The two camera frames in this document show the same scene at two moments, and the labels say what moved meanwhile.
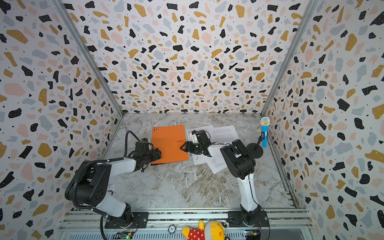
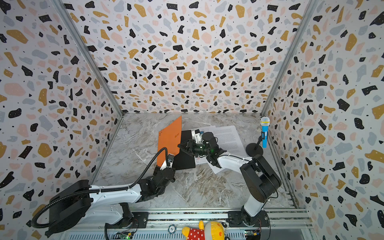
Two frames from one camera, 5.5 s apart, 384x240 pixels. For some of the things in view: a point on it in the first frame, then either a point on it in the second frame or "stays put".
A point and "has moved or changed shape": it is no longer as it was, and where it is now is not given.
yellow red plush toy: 212,230 stays put
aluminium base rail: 86,224 stays put
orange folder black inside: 168,139 has moved or changed shape
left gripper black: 156,155 -> 157,170
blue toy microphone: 265,122 stays put
